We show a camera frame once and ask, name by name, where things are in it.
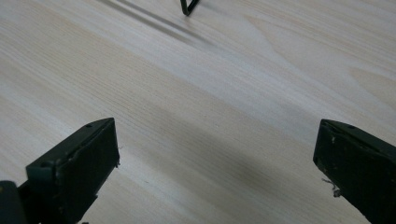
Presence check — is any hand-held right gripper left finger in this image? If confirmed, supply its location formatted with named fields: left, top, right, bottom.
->
left=18, top=117, right=120, bottom=224

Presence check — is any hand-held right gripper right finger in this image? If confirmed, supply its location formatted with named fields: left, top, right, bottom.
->
left=312, top=119, right=396, bottom=224

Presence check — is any black metal wire rack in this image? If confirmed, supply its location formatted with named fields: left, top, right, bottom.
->
left=179, top=0, right=201, bottom=17

